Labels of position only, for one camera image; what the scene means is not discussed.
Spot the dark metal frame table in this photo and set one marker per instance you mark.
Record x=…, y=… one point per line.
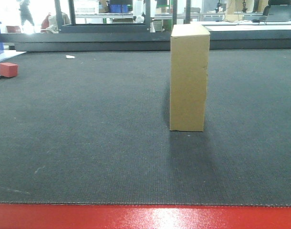
x=142, y=12

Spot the dark grey conveyor belt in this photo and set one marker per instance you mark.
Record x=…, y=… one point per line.
x=95, y=130

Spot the open grey laptop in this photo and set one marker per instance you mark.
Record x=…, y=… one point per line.
x=277, y=13

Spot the red conveyor front edge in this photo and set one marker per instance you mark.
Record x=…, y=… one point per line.
x=46, y=216

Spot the small red box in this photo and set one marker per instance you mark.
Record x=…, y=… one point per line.
x=8, y=69

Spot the tall brown cardboard box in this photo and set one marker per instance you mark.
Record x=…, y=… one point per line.
x=189, y=77

